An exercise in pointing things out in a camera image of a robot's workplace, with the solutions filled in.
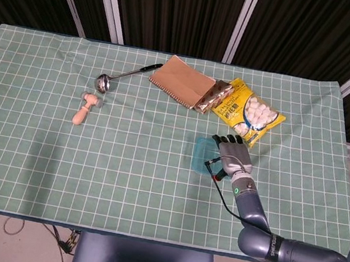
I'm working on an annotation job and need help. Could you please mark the gold foil snack packet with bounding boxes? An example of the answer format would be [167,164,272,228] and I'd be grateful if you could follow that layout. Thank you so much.
[193,76,237,118]

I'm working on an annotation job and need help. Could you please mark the brown spiral notebook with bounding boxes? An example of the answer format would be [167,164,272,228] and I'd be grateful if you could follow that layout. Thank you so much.
[145,51,220,113]

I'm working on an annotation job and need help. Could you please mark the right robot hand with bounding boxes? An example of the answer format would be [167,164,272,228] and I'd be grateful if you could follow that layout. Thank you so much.
[204,130,260,188]

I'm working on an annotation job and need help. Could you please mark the blue plastic lid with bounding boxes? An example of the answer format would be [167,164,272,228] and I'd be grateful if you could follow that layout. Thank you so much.
[187,135,238,183]

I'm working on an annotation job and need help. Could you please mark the yellow marshmallow bag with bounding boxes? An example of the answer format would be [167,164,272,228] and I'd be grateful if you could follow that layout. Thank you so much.
[205,74,293,154]

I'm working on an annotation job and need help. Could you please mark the steel ladle black handle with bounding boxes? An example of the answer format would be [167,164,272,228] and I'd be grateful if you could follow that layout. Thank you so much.
[92,53,164,103]

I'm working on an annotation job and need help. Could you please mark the tan floor cable with plug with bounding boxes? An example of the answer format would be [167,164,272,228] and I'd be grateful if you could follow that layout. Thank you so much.
[1,216,81,257]

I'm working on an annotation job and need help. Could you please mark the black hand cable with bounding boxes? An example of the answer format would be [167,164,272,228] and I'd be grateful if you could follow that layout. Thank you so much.
[192,155,286,239]

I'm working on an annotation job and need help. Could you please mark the small wooden mallet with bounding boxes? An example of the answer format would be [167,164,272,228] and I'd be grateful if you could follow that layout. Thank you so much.
[71,90,106,130]

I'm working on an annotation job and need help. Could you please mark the black curtain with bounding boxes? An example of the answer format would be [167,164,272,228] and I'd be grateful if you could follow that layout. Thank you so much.
[0,0,350,146]

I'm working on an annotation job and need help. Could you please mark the green checked tablecloth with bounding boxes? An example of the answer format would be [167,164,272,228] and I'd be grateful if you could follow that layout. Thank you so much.
[0,21,350,262]

